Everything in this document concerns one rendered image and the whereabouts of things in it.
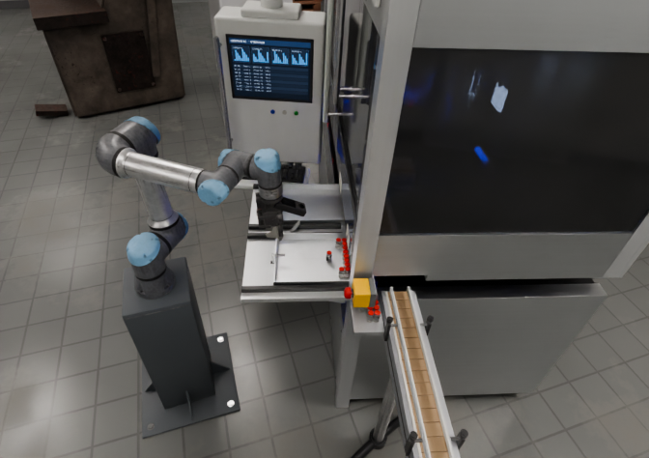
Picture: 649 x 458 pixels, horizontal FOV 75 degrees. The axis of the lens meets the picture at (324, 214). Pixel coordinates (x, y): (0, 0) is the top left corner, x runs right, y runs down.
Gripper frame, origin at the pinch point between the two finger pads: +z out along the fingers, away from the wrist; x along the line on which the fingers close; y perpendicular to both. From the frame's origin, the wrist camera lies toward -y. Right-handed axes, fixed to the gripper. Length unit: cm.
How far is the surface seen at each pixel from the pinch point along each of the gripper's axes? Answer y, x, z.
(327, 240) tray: -19.3, -17.3, 21.7
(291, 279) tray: -2.0, 2.3, 20.9
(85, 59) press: 160, -306, 47
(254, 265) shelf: 11.7, -6.9, 20.6
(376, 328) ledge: -29.2, 27.2, 22.1
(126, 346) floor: 90, -34, 105
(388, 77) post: -28, 14, -63
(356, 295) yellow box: -22.3, 23.5, 6.9
